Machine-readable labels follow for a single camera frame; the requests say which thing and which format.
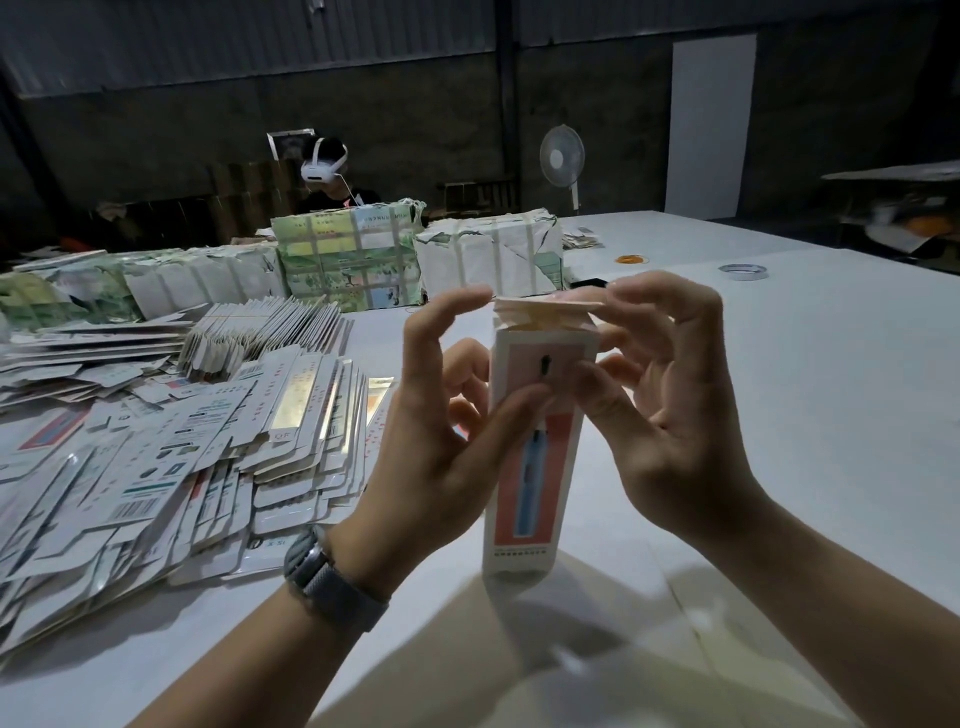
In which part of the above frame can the person's left hand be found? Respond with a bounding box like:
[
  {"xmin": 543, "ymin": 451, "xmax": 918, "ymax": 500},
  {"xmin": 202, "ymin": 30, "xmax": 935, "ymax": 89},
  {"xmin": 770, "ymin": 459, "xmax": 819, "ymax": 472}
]
[{"xmin": 325, "ymin": 285, "xmax": 555, "ymax": 602}]

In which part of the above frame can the person's right hand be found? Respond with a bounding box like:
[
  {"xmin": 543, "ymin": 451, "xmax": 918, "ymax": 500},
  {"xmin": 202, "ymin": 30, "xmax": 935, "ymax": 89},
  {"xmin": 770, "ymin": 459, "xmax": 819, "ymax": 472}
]
[{"xmin": 567, "ymin": 271, "xmax": 770, "ymax": 551}]

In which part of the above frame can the toothbrush carton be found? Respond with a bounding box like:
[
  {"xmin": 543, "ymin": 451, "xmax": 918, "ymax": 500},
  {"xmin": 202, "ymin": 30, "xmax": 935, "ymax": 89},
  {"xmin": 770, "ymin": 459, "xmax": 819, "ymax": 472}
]
[{"xmin": 481, "ymin": 294, "xmax": 606, "ymax": 579}]

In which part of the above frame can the fanned stack of white cartons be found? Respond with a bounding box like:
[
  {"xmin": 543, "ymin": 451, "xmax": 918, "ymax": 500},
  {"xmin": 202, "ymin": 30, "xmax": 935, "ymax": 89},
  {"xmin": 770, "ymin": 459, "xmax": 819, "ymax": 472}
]
[{"xmin": 177, "ymin": 294, "xmax": 356, "ymax": 378}]

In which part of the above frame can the pile of cartons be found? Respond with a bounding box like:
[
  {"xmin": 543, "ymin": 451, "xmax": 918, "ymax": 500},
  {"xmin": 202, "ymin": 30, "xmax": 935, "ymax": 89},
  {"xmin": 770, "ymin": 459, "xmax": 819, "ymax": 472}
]
[{"xmin": 0, "ymin": 297, "xmax": 401, "ymax": 662}]

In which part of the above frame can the person's right forearm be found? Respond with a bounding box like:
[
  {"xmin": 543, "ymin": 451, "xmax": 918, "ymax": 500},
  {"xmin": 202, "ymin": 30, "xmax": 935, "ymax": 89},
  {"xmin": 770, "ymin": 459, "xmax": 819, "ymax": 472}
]
[{"xmin": 702, "ymin": 498, "xmax": 960, "ymax": 728}]

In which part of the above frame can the grey band wristwatch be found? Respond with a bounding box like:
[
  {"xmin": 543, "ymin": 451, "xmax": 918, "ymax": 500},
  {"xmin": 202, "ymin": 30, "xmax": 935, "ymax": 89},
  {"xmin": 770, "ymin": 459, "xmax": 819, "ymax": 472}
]
[{"xmin": 283, "ymin": 528, "xmax": 392, "ymax": 636}]

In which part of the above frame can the green printed wrapped bundle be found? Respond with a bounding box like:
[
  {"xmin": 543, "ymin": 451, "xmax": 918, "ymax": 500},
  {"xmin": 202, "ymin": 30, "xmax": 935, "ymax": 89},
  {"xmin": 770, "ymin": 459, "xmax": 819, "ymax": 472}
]
[{"xmin": 270, "ymin": 198, "xmax": 428, "ymax": 314}]

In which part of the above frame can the dark wooden chair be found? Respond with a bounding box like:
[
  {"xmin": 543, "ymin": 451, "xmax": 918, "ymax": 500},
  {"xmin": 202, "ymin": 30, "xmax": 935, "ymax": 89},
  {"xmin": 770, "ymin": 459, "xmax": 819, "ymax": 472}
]
[{"xmin": 438, "ymin": 178, "xmax": 519, "ymax": 215}]

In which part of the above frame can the white standing fan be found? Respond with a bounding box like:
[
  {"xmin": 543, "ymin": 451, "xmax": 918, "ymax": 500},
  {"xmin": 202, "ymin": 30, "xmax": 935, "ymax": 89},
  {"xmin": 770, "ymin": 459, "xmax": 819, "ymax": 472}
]
[{"xmin": 538, "ymin": 123, "xmax": 588, "ymax": 212}]

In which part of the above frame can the white board panel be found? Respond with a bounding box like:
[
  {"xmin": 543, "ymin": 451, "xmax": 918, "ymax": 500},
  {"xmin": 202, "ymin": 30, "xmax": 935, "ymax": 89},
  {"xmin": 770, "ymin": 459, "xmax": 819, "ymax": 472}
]
[{"xmin": 664, "ymin": 33, "xmax": 759, "ymax": 222}]

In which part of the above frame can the cluttered side table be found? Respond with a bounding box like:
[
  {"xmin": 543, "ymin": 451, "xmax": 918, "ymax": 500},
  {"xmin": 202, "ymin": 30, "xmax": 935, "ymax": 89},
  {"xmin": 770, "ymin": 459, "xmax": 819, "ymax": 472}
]
[{"xmin": 822, "ymin": 160, "xmax": 960, "ymax": 272}]

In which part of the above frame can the row of white wrapped bundles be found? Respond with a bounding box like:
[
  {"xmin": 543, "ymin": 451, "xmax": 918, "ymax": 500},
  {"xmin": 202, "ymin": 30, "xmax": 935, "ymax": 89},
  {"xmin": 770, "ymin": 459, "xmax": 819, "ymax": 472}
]
[{"xmin": 0, "ymin": 243, "xmax": 288, "ymax": 330}]

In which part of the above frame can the white strapped wrapped bundle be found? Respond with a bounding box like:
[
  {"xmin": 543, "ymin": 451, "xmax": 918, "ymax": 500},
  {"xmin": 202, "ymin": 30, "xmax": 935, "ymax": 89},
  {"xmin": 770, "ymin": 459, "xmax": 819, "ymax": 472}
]
[{"xmin": 414, "ymin": 210, "xmax": 569, "ymax": 300}]

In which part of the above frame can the white head-mounted camera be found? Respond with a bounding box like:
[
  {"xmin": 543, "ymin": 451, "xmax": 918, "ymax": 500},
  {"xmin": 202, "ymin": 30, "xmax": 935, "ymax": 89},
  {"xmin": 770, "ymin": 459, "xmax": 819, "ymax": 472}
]
[{"xmin": 267, "ymin": 130, "xmax": 351, "ymax": 185}]

